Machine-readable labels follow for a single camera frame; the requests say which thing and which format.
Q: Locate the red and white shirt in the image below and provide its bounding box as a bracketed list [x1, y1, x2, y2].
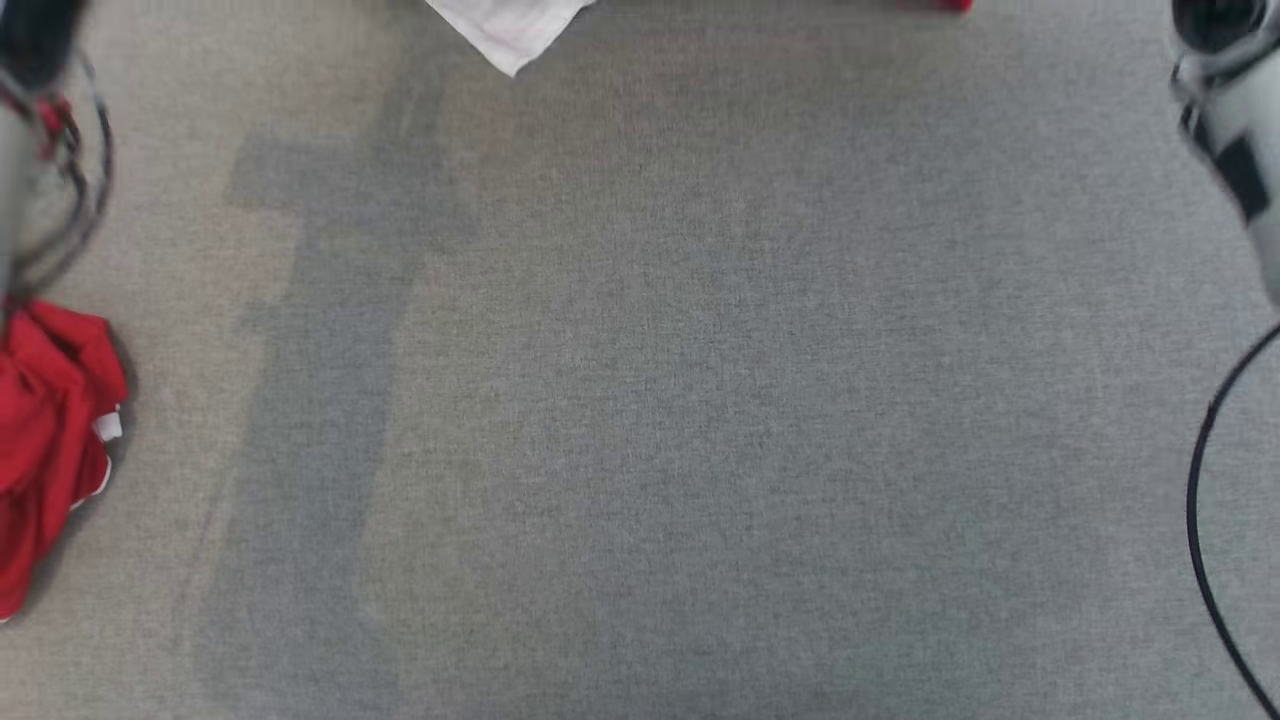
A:
[0, 0, 973, 623]

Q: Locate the grey fabric sofa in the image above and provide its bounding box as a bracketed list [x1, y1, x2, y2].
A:
[0, 0, 1280, 720]

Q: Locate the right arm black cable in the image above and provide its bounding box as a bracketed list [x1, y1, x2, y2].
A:
[1185, 325, 1280, 717]

